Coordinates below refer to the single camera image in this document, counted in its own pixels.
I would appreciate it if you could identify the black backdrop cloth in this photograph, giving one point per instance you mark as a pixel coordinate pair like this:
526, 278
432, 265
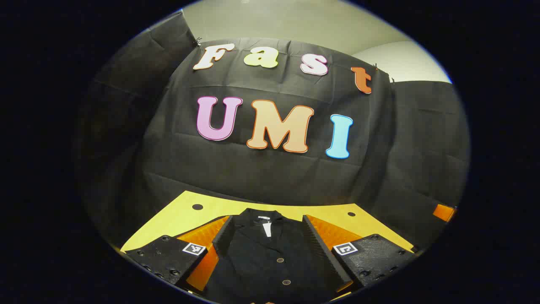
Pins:
261, 177

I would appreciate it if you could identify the black buttoned shirt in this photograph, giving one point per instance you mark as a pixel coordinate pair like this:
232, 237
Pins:
270, 261

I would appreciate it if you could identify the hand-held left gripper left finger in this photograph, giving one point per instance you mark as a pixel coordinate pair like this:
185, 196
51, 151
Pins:
222, 240

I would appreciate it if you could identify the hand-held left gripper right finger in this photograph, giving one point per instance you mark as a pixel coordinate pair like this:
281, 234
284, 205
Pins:
325, 249

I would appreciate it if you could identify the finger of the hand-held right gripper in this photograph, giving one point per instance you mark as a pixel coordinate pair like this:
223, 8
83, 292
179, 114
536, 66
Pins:
444, 212

